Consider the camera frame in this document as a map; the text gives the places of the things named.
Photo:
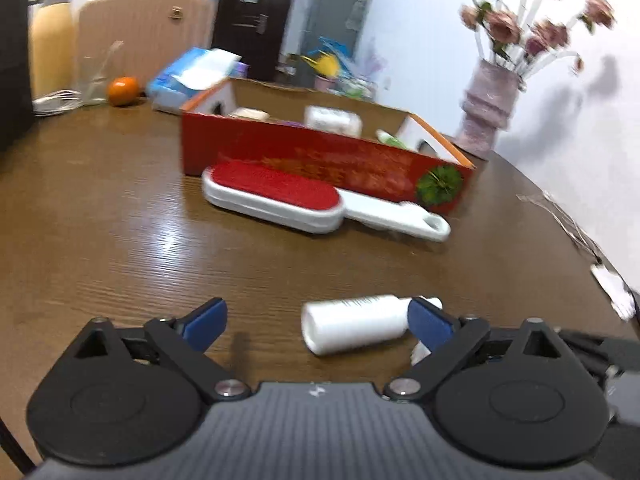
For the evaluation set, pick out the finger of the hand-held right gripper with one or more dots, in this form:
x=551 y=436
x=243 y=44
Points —
x=582 y=350

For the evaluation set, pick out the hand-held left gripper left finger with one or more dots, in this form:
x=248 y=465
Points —
x=205 y=321

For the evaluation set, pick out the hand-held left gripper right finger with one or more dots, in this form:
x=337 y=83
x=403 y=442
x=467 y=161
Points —
x=430 y=324

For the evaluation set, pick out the white plastic bottle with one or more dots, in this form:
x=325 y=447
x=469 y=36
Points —
x=355 y=322

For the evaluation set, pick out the green and white tube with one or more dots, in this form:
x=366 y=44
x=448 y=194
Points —
x=392 y=139

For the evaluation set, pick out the red cardboard box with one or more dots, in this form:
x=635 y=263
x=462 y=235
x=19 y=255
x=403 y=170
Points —
x=320 y=160

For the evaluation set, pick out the white plastic case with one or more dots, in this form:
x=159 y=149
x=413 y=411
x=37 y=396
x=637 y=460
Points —
x=332 y=119

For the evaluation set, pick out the white crumpled paper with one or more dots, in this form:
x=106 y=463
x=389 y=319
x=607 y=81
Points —
x=615 y=290

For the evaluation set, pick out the white and red lint brush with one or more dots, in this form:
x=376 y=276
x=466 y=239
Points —
x=275 y=192

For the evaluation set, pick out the pink ribbed ceramic vase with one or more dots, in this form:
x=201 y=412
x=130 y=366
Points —
x=485 y=110

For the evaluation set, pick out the blue tissue pack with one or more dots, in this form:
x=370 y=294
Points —
x=185 y=80

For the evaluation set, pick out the orange fruit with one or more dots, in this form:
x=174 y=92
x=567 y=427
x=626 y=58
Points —
x=123 y=91

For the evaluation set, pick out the small clear jars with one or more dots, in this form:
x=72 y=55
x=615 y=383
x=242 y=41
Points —
x=350 y=86

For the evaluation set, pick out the purple decorative plant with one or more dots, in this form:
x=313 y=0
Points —
x=378 y=65

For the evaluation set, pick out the clear glass cup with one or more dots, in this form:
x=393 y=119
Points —
x=95 y=77

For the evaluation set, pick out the yellow watering can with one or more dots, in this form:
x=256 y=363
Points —
x=325 y=66

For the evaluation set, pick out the blue plastic toy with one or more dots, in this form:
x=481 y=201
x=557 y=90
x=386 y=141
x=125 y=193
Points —
x=327 y=46

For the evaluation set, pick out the beige suitcase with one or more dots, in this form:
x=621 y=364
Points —
x=145 y=30

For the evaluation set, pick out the dried pink roses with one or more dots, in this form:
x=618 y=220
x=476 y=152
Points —
x=505 y=25

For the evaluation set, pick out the dark wooden door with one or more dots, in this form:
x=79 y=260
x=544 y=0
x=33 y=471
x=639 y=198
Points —
x=255 y=15

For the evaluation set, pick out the yellow thermos flask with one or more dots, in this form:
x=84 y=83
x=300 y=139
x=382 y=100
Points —
x=52 y=40

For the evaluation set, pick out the large black paper bag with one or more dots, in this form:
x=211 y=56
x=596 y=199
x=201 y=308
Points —
x=15 y=60

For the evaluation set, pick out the white folded umbrella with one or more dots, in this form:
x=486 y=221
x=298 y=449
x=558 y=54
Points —
x=359 y=7

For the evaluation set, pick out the grey refrigerator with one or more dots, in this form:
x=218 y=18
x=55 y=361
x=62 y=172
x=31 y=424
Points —
x=330 y=15

